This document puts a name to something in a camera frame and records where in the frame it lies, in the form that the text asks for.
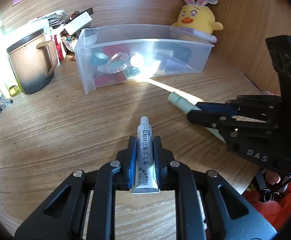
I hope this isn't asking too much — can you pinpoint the pale green tube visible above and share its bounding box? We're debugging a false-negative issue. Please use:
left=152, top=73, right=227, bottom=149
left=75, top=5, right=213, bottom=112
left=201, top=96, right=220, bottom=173
left=168, top=92, right=226, bottom=143

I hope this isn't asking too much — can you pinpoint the white ointment tube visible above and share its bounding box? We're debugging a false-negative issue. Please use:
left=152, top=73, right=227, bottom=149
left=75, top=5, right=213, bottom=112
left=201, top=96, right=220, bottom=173
left=132, top=116, right=160, bottom=194

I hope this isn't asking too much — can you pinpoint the right hand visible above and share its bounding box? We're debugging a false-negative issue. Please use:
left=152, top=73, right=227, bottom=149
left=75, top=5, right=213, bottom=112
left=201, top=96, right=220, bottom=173
left=263, top=170, right=280, bottom=185

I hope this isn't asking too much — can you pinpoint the yellow chick plush toy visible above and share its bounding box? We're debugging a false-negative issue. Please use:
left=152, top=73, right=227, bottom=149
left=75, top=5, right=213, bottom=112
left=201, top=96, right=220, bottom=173
left=172, top=0, right=224, bottom=44

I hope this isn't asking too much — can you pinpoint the red snack packet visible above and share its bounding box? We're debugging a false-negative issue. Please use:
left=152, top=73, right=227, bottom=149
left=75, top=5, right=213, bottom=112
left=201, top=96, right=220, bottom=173
left=91, top=44, right=129, bottom=87

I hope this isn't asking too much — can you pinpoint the clear plastic storage bin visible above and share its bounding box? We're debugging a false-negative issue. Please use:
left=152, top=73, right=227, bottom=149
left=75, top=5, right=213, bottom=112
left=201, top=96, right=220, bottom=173
left=75, top=24, right=214, bottom=93

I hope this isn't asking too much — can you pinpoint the yellow green bottle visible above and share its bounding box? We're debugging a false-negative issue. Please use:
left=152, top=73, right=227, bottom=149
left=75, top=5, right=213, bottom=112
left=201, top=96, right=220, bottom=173
left=8, top=85, right=21, bottom=97

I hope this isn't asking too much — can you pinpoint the brown lidded mug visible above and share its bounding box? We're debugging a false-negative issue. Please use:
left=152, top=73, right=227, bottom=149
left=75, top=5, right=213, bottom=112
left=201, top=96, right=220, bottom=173
left=7, top=29, right=58, bottom=94

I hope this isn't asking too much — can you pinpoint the white bowl of trinkets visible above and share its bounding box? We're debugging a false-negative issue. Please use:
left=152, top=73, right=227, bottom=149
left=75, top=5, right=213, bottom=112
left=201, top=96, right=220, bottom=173
left=62, top=35, right=78, bottom=53

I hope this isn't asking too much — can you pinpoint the white card box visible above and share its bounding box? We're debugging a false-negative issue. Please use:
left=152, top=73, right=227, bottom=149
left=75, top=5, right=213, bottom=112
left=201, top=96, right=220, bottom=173
left=64, top=11, right=92, bottom=35

